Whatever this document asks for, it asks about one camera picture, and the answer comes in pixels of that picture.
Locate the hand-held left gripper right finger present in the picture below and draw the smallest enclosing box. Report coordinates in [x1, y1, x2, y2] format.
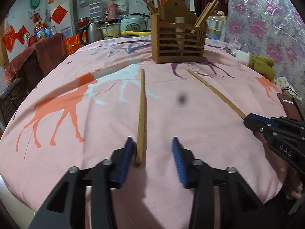
[172, 137, 275, 229]

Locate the steel electric kettle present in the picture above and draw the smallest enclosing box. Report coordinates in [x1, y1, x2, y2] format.
[79, 22, 104, 45]

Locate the pink deer print tablecloth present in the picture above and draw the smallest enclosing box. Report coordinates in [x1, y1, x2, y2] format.
[0, 35, 290, 229]

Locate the red hanging ornament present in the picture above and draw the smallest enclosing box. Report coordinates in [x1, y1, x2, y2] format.
[2, 25, 17, 52]

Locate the red cloth covered table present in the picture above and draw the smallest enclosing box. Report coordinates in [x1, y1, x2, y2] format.
[4, 33, 66, 86]

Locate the bundle of wooden chopsticks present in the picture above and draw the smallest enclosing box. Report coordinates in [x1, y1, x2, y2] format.
[191, 2, 220, 34]

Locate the yellow plastic spoon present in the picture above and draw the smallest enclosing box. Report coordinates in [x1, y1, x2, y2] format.
[120, 30, 152, 37]

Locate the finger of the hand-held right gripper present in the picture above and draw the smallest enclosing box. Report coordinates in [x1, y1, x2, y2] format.
[247, 114, 305, 134]
[243, 118, 287, 146]

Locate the cushioned wooden armchair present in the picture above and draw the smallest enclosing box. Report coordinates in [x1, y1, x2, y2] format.
[0, 66, 23, 131]

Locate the white refrigerator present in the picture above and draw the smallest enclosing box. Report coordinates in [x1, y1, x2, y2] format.
[49, 0, 78, 41]

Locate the red diamond paper decoration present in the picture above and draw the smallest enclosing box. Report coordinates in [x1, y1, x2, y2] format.
[16, 25, 28, 45]
[51, 4, 68, 25]

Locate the red gift bag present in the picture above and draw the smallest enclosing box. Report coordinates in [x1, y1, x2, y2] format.
[64, 34, 83, 55]

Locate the stacked steamer with green lid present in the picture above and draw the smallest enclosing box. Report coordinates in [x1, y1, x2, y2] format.
[88, 0, 103, 23]

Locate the white rice cooker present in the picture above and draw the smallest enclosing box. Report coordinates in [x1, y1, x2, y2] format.
[120, 14, 147, 32]

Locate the red basin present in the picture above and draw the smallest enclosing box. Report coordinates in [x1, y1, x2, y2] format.
[76, 16, 91, 27]

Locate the floral plastic wall sheet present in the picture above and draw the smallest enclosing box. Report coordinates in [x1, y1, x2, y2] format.
[224, 0, 305, 96]

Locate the olive and white plush toy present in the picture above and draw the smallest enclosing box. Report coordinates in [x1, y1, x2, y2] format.
[234, 52, 276, 82]

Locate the person's right hand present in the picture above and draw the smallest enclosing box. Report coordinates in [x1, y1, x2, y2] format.
[284, 167, 304, 200]

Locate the pink thermos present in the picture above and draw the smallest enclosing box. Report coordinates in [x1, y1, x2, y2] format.
[107, 2, 120, 21]

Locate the yellow cooking oil bottle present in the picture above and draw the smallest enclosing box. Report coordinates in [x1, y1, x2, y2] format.
[33, 21, 46, 41]

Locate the cream cooking pot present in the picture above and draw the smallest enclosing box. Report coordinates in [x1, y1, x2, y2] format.
[99, 23, 121, 40]

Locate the wooden chopstick holder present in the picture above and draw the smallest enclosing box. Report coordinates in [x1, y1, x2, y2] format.
[150, 0, 207, 65]

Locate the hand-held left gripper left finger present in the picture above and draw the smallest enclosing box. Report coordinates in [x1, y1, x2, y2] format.
[29, 137, 135, 229]

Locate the metal spoon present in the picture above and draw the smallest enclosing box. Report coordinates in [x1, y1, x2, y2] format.
[225, 44, 239, 57]

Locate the clear plastic oil bottle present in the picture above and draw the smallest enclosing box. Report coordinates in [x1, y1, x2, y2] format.
[206, 10, 227, 41]

